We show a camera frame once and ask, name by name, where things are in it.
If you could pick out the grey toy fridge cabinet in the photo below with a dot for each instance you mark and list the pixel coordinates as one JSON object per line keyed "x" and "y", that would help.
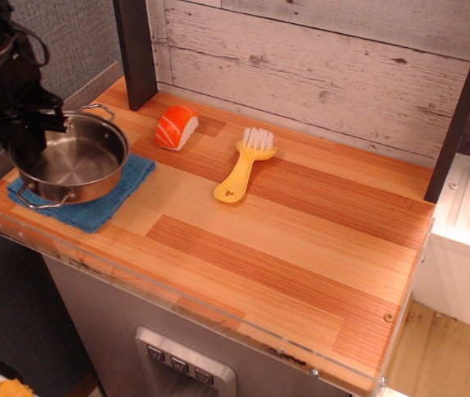
{"x": 106, "y": 315}

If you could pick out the dark grey left post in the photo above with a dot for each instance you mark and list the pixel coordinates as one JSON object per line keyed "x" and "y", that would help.
{"x": 136, "y": 51}

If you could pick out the salmon sushi toy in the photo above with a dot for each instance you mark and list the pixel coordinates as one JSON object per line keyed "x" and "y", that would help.
{"x": 176, "y": 126}

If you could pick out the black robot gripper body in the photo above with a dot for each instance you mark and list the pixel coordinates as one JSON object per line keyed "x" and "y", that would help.
{"x": 22, "y": 55}

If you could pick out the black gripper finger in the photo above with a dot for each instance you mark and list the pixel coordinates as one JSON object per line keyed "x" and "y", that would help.
{"x": 23, "y": 142}

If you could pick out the dark grey right post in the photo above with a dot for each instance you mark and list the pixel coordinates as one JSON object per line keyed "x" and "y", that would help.
{"x": 450, "y": 145}

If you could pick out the dark grey post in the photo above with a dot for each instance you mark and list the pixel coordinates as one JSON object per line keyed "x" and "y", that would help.
{"x": 450, "y": 145}
{"x": 136, "y": 51}

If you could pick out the stainless steel pot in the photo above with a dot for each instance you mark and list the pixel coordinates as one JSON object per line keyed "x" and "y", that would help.
{"x": 79, "y": 165}

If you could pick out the yellow object bottom left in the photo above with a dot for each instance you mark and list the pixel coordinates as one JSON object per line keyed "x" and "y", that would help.
{"x": 14, "y": 388}

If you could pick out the yellow dish brush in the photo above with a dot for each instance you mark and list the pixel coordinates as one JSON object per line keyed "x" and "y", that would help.
{"x": 257, "y": 144}

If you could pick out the silver dispenser panel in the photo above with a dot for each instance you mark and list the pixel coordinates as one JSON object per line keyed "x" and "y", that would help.
{"x": 173, "y": 369}

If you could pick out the clear acrylic edge guard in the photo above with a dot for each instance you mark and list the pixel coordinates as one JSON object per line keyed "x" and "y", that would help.
{"x": 322, "y": 294}

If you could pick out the white toy sink unit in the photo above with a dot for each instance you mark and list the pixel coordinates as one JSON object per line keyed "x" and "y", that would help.
{"x": 442, "y": 282}

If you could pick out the blue folded cloth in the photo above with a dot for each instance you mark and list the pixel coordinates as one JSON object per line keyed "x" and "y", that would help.
{"x": 90, "y": 216}

